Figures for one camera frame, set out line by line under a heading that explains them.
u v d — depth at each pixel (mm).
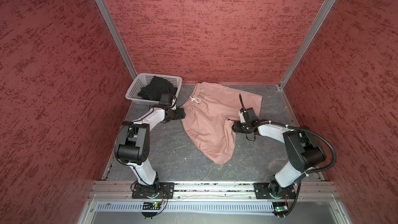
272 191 670
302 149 473
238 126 855
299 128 506
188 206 709
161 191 737
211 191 757
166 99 757
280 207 707
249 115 767
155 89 1059
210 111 1033
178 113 870
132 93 1061
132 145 480
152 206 709
